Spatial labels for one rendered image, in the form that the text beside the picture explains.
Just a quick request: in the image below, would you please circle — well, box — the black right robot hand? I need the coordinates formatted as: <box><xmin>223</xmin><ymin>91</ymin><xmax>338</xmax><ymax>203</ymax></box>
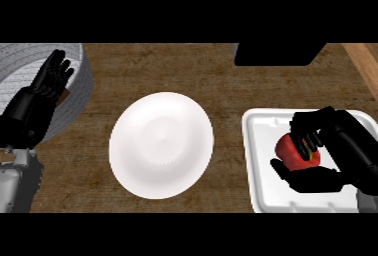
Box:
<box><xmin>269</xmin><ymin>106</ymin><xmax>378</xmax><ymax>197</ymax></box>

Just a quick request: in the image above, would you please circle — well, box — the large grey round pot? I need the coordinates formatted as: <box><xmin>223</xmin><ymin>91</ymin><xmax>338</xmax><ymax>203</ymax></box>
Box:
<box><xmin>0</xmin><ymin>43</ymin><xmax>95</xmax><ymax>144</ymax></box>

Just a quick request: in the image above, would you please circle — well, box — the black appliance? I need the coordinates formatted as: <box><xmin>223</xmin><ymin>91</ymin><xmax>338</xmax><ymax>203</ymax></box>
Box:
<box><xmin>233</xmin><ymin>43</ymin><xmax>328</xmax><ymax>67</ymax></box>

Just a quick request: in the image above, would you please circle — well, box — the pale wooden board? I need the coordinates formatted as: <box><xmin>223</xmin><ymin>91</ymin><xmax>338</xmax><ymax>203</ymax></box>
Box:
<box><xmin>341</xmin><ymin>43</ymin><xmax>378</xmax><ymax>101</ymax></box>

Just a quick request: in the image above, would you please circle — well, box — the white rectangular tray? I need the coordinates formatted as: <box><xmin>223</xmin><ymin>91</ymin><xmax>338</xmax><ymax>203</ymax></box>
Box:
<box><xmin>241</xmin><ymin>107</ymin><xmax>378</xmax><ymax>214</ymax></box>

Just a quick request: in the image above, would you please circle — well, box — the red bell pepper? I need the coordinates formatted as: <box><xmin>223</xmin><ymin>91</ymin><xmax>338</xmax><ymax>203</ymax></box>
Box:
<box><xmin>275</xmin><ymin>132</ymin><xmax>322</xmax><ymax>172</ymax></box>

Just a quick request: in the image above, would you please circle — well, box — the white oval plate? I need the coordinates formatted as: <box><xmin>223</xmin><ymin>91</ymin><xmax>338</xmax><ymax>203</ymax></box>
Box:
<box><xmin>108</xmin><ymin>91</ymin><xmax>216</xmax><ymax>200</ymax></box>

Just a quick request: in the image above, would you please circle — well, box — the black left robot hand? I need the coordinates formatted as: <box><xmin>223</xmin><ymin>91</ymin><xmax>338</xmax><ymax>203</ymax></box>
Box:
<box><xmin>0</xmin><ymin>49</ymin><xmax>77</xmax><ymax>150</ymax></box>

